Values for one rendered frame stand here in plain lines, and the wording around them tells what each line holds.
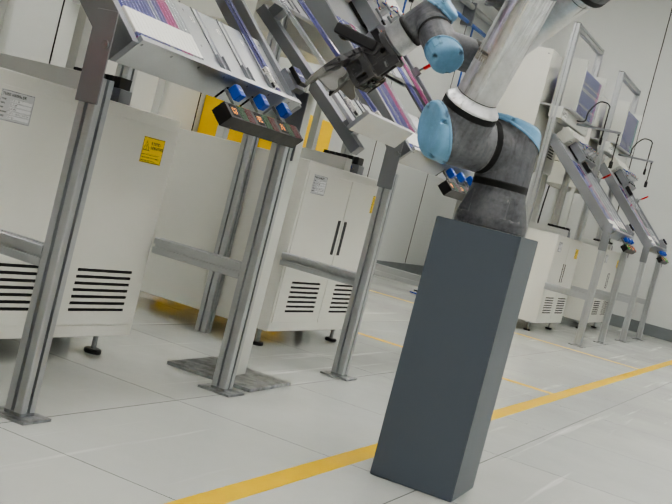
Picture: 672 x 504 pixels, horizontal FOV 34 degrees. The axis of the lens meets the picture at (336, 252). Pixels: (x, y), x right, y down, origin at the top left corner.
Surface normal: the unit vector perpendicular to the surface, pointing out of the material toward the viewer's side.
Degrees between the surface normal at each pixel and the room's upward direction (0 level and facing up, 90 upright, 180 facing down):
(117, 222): 90
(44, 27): 90
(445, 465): 90
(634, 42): 90
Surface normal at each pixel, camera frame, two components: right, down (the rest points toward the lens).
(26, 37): 0.88, 0.25
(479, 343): -0.36, -0.04
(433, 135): -0.91, -0.09
